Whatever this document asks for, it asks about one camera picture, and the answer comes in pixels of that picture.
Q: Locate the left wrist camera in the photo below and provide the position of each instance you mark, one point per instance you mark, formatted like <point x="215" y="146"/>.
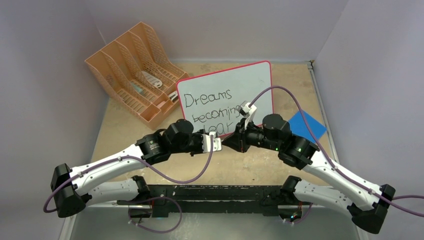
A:
<point x="211" y="142"/>

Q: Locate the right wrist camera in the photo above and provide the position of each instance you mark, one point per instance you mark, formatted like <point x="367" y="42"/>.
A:
<point x="248" y="111"/>

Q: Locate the teal item in tray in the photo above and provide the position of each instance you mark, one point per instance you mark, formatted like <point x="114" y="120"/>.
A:
<point x="137" y="88"/>

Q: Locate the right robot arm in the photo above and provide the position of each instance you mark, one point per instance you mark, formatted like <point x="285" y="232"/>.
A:
<point x="346" y="192"/>

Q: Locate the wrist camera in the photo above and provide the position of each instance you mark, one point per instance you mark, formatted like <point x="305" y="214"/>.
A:
<point x="211" y="142"/>
<point x="248" y="111"/>

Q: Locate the peach plastic file organizer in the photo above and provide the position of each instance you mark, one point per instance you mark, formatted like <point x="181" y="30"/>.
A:
<point x="121" y="62"/>

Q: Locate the white stapler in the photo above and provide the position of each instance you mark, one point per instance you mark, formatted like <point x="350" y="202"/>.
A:
<point x="173" y="96"/>

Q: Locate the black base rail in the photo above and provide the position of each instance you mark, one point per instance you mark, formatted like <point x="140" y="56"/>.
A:
<point x="267" y="200"/>

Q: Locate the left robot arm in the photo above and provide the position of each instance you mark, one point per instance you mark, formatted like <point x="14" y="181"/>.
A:
<point x="75" y="188"/>

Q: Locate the pink-framed whiteboard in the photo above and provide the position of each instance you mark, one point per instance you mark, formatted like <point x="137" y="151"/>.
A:
<point x="210" y="101"/>

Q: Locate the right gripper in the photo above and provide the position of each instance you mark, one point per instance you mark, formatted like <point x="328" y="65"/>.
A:
<point x="238" y="140"/>

